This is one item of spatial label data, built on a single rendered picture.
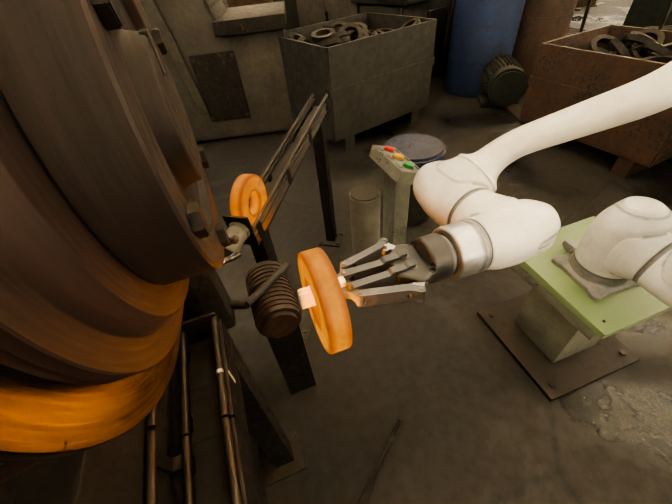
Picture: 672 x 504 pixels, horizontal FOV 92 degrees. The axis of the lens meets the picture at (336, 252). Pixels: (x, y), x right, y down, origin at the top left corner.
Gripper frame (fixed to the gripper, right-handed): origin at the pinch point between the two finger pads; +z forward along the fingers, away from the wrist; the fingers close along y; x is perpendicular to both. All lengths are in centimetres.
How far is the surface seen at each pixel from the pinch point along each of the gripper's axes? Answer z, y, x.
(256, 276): 9, 40, -32
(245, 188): 5.5, 47.9, -8.0
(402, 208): -54, 65, -42
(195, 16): 2, 270, 7
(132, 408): 19.1, -15.2, 12.3
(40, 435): 19.5, -19.7, 20.0
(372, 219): -38, 60, -40
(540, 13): -283, 236, -10
